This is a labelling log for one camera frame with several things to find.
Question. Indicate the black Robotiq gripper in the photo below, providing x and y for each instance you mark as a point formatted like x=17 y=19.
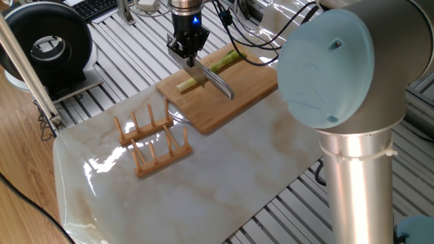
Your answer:
x=188 y=30

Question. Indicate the steel kitchen knife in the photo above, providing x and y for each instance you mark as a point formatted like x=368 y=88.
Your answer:
x=198 y=72

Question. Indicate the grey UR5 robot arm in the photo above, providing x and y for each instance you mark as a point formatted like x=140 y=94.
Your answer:
x=356 y=186

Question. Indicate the green white scallion stalk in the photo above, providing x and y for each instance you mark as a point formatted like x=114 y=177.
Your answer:
x=184 y=86

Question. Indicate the wooden cutting board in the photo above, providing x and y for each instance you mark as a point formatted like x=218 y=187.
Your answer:
x=237 y=84

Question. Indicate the white power adapter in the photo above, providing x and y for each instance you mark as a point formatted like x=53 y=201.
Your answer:
x=146 y=4

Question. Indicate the black electronic box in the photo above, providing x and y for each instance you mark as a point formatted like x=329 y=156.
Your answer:
x=252 y=11

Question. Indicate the black computer keyboard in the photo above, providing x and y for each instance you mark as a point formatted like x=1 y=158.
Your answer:
x=95 y=7

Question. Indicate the wooden peg rack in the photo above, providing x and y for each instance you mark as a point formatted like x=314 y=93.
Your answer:
x=159 y=161

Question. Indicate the white marble pattern sheet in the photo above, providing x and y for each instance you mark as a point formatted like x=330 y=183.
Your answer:
x=220 y=176

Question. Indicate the black round fan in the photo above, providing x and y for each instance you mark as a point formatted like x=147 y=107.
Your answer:
x=20 y=34

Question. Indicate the short aluminium frame post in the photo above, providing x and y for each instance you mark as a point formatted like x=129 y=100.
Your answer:
x=124 y=11

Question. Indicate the tall aluminium frame post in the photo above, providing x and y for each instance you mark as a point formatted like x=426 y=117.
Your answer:
x=27 y=70

